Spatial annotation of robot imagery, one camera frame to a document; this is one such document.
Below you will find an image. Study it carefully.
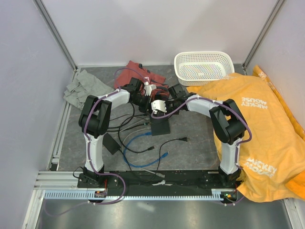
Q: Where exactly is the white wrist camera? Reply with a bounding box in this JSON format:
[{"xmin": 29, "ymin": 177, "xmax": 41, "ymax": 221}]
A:
[
  {"xmin": 143, "ymin": 82, "xmax": 157, "ymax": 96},
  {"xmin": 151, "ymin": 100, "xmax": 167, "ymax": 115}
]

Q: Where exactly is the black power adapter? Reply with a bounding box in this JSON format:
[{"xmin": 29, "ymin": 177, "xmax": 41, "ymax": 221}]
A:
[{"xmin": 102, "ymin": 133, "xmax": 121, "ymax": 155}]

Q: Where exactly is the blue ethernet cable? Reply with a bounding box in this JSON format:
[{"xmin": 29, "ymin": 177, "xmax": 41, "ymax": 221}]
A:
[{"xmin": 123, "ymin": 132, "xmax": 170, "ymax": 170}]

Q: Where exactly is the white plastic basket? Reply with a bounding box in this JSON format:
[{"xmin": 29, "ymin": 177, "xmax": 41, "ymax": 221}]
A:
[{"xmin": 173, "ymin": 51, "xmax": 235, "ymax": 86}]

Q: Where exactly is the black network switch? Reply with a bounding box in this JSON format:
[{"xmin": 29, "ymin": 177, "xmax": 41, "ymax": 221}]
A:
[{"xmin": 150, "ymin": 117, "xmax": 171, "ymax": 136}]

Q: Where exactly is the right aluminium frame post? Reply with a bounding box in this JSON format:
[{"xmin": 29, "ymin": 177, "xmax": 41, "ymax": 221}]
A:
[{"xmin": 242, "ymin": 0, "xmax": 286, "ymax": 72}]

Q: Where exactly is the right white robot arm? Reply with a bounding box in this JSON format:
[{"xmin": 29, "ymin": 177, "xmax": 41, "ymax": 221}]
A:
[{"xmin": 166, "ymin": 84, "xmax": 247, "ymax": 188}]

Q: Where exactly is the red cloth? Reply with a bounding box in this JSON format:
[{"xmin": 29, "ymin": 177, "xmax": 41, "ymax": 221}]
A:
[{"xmin": 114, "ymin": 61, "xmax": 170, "ymax": 100}]

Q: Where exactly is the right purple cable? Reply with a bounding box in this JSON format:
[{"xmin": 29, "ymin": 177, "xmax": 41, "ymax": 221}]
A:
[{"xmin": 151, "ymin": 97, "xmax": 253, "ymax": 206}]

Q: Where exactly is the white slotted cable duct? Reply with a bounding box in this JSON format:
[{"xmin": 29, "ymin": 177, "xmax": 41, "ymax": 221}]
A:
[{"xmin": 44, "ymin": 189, "xmax": 225, "ymax": 201}]

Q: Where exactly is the black power cord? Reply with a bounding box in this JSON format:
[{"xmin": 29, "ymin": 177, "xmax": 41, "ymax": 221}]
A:
[{"xmin": 119, "ymin": 136, "xmax": 190, "ymax": 181}]

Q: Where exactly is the aluminium rail left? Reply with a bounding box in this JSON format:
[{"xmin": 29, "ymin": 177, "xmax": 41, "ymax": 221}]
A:
[{"xmin": 46, "ymin": 69, "xmax": 81, "ymax": 170}]

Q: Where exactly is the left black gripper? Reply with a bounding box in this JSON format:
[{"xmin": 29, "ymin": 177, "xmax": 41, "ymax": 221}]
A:
[{"xmin": 131, "ymin": 94, "xmax": 156, "ymax": 117}]

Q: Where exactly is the left aluminium frame post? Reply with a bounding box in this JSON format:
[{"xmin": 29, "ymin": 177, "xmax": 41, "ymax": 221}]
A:
[{"xmin": 33, "ymin": 0, "xmax": 78, "ymax": 71}]

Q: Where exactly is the grey ethernet cable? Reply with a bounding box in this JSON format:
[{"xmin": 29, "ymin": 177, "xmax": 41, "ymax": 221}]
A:
[{"xmin": 119, "ymin": 124, "xmax": 165, "ymax": 178}]

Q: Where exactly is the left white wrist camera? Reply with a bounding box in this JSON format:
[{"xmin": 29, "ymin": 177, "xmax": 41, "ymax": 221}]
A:
[{"xmin": 143, "ymin": 82, "xmax": 157, "ymax": 96}]

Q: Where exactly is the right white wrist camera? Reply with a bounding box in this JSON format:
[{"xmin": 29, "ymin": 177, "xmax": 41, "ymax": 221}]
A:
[{"xmin": 151, "ymin": 100, "xmax": 167, "ymax": 115}]

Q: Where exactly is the aluminium frame post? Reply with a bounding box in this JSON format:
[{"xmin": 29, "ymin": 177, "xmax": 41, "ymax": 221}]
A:
[
  {"xmin": 33, "ymin": 0, "xmax": 78, "ymax": 71},
  {"xmin": 242, "ymin": 0, "xmax": 286, "ymax": 72}
]

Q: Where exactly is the orange Mickey Mouse blanket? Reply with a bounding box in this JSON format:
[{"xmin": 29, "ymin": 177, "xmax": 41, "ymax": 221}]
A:
[{"xmin": 187, "ymin": 66, "xmax": 305, "ymax": 202}]

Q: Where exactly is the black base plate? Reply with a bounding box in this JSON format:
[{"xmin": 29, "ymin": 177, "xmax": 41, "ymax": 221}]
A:
[{"xmin": 77, "ymin": 170, "xmax": 237, "ymax": 196}]

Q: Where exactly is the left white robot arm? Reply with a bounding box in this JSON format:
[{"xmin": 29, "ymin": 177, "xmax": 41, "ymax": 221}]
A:
[{"xmin": 79, "ymin": 77, "xmax": 156, "ymax": 187}]

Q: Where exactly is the grey cloth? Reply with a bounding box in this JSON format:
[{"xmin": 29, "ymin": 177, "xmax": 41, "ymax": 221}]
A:
[{"xmin": 63, "ymin": 70, "xmax": 114, "ymax": 110}]

